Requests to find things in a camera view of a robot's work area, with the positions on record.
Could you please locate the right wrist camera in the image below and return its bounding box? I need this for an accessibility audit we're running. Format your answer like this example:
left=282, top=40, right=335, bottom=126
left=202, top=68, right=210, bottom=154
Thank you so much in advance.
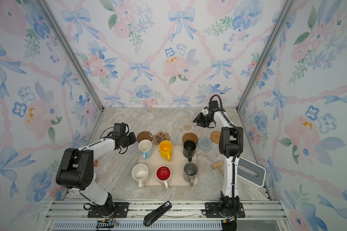
left=208, top=100, right=219, bottom=110

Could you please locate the wooden mallet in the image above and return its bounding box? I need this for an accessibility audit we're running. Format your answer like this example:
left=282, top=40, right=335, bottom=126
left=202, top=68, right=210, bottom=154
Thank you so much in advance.
left=212, top=161, right=224, bottom=175

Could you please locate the cork paw print coaster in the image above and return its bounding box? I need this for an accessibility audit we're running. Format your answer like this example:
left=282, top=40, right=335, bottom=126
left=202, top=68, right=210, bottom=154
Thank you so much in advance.
left=153, top=131, right=171, bottom=145

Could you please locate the light blue woven coaster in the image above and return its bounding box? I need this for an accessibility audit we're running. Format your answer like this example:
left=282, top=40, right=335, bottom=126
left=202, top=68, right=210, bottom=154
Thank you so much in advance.
left=197, top=137, right=213, bottom=151

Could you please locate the red interior white mug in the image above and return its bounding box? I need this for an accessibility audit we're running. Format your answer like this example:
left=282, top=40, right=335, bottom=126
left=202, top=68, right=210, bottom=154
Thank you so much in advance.
left=156, top=166, right=172, bottom=189

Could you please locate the black mug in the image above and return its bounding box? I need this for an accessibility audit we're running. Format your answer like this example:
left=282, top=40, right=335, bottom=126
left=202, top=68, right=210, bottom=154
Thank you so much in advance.
left=183, top=140, right=196, bottom=162

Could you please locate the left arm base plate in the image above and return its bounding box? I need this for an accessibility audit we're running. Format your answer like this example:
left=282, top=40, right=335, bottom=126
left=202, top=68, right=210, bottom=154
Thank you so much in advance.
left=84, top=202, right=129, bottom=218

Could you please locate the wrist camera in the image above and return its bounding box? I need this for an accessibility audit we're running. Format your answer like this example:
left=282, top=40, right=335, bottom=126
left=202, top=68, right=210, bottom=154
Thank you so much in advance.
left=112, top=122, right=129, bottom=137
left=208, top=100, right=219, bottom=110

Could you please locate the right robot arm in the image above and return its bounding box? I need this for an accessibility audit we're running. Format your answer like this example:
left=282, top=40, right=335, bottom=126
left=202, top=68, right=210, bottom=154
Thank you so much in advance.
left=193, top=107, right=243, bottom=217

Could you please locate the black handheld device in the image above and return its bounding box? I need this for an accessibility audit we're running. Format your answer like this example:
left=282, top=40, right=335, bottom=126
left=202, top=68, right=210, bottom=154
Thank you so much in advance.
left=143, top=201, right=172, bottom=227

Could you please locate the multicolour woven rope coaster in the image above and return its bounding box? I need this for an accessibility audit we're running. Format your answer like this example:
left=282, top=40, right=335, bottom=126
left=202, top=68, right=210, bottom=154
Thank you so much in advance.
left=180, top=122, right=195, bottom=133

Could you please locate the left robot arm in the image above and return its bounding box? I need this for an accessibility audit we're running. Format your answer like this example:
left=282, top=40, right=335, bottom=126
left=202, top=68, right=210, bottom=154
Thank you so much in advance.
left=56, top=132, right=137, bottom=218

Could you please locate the clear plastic snack cup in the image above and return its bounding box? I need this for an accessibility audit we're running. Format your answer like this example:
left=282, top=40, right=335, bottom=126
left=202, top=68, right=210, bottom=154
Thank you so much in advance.
left=93, top=160, right=100, bottom=167

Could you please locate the scratched dark wooden coaster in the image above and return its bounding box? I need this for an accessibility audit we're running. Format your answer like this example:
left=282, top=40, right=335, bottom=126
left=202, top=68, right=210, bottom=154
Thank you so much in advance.
left=137, top=131, right=153, bottom=143

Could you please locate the plain round wooden coaster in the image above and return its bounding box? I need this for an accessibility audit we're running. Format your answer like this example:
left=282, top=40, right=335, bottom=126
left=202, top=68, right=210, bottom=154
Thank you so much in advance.
left=182, top=133, right=199, bottom=144

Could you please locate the beige serving tray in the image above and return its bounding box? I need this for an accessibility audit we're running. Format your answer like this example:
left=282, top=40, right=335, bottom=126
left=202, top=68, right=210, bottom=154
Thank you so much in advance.
left=137, top=145, right=190, bottom=187

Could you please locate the light blue mug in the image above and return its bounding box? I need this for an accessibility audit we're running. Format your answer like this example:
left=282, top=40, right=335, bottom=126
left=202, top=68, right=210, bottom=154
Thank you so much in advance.
left=138, top=140, right=153, bottom=160

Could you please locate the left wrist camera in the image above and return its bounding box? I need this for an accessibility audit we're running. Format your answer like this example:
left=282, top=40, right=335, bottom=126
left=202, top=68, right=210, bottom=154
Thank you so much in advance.
left=112, top=122, right=129, bottom=137

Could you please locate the grey mug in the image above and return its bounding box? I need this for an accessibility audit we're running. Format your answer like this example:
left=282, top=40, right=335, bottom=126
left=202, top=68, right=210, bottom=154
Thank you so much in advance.
left=183, top=162, right=198, bottom=187

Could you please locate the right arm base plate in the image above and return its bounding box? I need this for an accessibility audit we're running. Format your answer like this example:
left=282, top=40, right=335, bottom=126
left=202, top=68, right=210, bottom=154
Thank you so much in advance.
left=201, top=202, right=246, bottom=219

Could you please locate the yellow mug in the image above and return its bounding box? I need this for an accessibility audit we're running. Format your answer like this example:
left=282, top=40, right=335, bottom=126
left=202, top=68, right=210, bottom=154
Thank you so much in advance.
left=159, top=141, right=173, bottom=162

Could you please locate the wicker rattan coaster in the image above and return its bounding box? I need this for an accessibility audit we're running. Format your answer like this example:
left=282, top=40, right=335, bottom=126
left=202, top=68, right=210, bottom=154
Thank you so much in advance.
left=210, top=131, right=221, bottom=144

